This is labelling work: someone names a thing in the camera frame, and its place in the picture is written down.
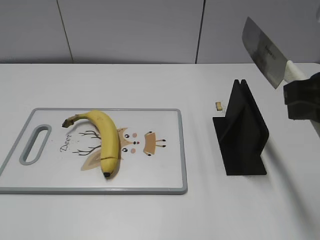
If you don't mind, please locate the small yellow banana piece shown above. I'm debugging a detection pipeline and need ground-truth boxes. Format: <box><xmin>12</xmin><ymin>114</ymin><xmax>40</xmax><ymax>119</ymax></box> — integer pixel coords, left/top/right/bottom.
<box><xmin>215</xmin><ymin>102</ymin><xmax>223</xmax><ymax>111</ymax></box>

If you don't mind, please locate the white-handled kitchen knife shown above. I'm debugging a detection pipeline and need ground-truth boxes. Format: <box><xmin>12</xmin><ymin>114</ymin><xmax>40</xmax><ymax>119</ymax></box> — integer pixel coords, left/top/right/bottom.
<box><xmin>241</xmin><ymin>17</ymin><xmax>307</xmax><ymax>89</ymax></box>

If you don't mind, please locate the white grey-rimmed cutting board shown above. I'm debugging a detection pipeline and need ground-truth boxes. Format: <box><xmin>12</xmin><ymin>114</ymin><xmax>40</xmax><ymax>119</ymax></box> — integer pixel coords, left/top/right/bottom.
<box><xmin>0</xmin><ymin>108</ymin><xmax>188</xmax><ymax>195</ymax></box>

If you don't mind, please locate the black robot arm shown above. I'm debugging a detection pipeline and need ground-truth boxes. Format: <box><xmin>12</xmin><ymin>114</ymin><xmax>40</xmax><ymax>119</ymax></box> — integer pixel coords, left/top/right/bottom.
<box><xmin>283</xmin><ymin>72</ymin><xmax>320</xmax><ymax>134</ymax></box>

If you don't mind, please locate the black knife stand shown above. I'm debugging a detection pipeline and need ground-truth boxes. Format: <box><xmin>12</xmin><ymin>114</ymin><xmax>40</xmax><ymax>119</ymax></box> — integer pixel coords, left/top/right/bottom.
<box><xmin>212</xmin><ymin>79</ymin><xmax>270</xmax><ymax>176</ymax></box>

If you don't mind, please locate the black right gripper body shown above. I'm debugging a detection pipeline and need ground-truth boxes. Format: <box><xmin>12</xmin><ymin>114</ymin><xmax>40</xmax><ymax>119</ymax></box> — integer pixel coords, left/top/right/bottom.
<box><xmin>283</xmin><ymin>72</ymin><xmax>320</xmax><ymax>121</ymax></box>

